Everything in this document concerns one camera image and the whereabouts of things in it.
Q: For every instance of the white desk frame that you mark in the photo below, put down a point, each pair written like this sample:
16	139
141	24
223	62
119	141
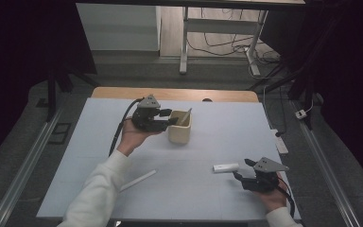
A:
220	26

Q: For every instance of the black floor socket frame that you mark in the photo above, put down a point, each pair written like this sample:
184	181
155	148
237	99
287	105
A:
60	133

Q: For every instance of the long white pen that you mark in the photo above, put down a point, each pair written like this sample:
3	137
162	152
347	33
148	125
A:
138	181

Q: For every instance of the small white adapter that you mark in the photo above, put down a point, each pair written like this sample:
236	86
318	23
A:
301	114

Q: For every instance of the dark curtain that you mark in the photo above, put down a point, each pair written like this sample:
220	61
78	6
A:
349	78
19	63

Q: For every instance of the white power strip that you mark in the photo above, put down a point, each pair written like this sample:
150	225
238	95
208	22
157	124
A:
280	144

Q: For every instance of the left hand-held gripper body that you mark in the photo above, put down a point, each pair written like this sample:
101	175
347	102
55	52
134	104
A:
146	121

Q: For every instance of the pale blue table mat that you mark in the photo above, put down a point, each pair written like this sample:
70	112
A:
201	151

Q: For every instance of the person's left hand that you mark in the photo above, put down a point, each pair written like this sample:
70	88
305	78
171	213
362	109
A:
134	137

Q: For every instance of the black stand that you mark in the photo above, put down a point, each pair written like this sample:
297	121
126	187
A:
299	85
51	94

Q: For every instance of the metal floor rail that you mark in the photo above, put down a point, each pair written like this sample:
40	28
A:
324	170
28	164

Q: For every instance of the short white correction pen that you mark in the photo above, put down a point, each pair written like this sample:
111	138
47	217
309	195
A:
226	167

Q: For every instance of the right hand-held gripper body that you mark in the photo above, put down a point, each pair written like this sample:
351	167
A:
263	181

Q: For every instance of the person's right hand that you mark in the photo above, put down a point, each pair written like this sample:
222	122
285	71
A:
272	198

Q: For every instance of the silver pen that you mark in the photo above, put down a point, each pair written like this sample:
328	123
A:
186	116

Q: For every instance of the beige square pen holder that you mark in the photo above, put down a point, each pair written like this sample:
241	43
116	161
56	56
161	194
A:
179	134

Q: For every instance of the white cabinet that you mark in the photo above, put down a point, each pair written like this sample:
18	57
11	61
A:
116	28

